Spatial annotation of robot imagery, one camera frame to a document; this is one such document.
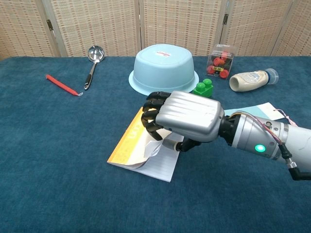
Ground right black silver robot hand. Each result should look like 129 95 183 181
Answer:
141 91 225 152

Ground yellow white lined notebook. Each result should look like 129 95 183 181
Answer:
107 106 185 183

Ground blue white tasselled bookmark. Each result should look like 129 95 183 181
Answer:
224 102 298 127

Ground green toy building brick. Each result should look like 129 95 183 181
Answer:
193 79 214 99

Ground light blue plastic bowl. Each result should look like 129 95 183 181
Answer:
128 44 200 98

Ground clear box red parts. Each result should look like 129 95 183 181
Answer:
206 44 237 80

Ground cream squeeze bottle blue cap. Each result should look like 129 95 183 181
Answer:
229 68 279 93

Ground woven wooden folding screen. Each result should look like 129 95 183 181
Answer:
0 0 311 61

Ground red plastic stick tool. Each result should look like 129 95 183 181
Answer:
45 74 84 97

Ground dark blue table cloth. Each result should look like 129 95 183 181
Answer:
0 56 311 233

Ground steel ladle black handle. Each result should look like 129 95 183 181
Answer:
84 45 105 91

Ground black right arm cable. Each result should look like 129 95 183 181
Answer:
278 143 311 182

